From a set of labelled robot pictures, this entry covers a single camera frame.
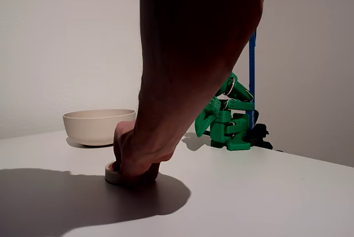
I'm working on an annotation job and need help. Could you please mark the cream masking tape roll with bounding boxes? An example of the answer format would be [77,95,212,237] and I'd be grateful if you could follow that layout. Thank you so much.
[104,160,123,186]

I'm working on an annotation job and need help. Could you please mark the person's bare forearm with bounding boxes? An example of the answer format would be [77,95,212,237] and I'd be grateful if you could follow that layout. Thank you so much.
[137,0,274,117]

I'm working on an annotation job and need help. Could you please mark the person's bare hand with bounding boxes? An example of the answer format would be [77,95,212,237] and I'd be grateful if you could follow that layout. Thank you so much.
[113,97,207,186]

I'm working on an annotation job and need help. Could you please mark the blue vertical clamp bar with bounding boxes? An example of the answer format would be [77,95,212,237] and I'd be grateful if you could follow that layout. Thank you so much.
[248,29,258,131]

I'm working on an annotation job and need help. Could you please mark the large black table clamp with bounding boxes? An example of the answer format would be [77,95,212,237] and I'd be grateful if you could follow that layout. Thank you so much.
[248,109,273,150]

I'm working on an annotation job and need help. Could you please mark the beige round bowl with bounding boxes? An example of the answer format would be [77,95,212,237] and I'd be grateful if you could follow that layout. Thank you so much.
[63,109,137,147]

